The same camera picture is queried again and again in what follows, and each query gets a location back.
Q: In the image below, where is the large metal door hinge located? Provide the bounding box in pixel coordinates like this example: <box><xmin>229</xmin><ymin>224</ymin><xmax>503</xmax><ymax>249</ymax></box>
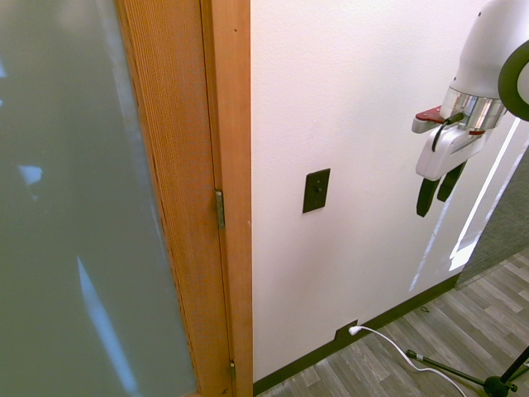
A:
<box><xmin>213</xmin><ymin>189</ymin><xmax>226</xmax><ymax>231</ymax></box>

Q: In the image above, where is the dark brown baseboard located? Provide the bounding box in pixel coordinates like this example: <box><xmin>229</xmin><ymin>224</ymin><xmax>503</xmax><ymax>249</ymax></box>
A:
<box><xmin>252</xmin><ymin>274</ymin><xmax>460</xmax><ymax>396</ymax></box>

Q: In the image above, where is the grey fabric partition panel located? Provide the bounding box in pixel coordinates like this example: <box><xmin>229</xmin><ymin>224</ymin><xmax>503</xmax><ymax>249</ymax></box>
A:
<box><xmin>455</xmin><ymin>145</ymin><xmax>529</xmax><ymax>287</ymax></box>

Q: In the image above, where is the black tripod stand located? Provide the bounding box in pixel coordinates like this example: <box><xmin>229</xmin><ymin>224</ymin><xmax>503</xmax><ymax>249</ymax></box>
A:
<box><xmin>405</xmin><ymin>345</ymin><xmax>529</xmax><ymax>397</ymax></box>

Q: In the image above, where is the wooden door frame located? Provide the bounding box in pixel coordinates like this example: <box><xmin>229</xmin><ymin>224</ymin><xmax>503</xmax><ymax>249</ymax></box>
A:
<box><xmin>199</xmin><ymin>0</ymin><xmax>254</xmax><ymax>397</ymax></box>

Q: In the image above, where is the wooden door with frosted glass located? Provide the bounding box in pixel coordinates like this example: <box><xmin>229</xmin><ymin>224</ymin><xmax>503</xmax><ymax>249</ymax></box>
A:
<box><xmin>0</xmin><ymin>0</ymin><xmax>231</xmax><ymax>397</ymax></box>

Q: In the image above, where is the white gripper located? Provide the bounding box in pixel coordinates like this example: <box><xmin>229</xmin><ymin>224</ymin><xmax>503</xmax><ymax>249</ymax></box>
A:
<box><xmin>415</xmin><ymin>124</ymin><xmax>489</xmax><ymax>218</ymax></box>

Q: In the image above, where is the black camera cable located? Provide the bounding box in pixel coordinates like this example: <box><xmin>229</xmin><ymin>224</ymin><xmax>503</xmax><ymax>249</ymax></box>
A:
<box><xmin>430</xmin><ymin>112</ymin><xmax>462</xmax><ymax>152</ymax></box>

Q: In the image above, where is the grey red wrist camera mount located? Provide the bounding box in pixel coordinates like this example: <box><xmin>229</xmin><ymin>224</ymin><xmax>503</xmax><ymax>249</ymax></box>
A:
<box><xmin>410</xmin><ymin>106</ymin><xmax>445</xmax><ymax>134</ymax></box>

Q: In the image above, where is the dark wall outlet plate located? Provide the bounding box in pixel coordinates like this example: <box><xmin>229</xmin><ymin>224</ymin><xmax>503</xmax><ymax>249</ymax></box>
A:
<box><xmin>334</xmin><ymin>318</ymin><xmax>359</xmax><ymax>341</ymax></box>

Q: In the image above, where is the white power plug and cord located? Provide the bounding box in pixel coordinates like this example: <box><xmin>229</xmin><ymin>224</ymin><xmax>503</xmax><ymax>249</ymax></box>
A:
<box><xmin>348</xmin><ymin>325</ymin><xmax>469</xmax><ymax>397</ymax></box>

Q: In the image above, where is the dark brown light switch plate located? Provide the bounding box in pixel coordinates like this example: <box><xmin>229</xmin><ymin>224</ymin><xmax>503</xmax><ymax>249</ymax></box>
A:
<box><xmin>302</xmin><ymin>168</ymin><xmax>331</xmax><ymax>214</ymax></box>

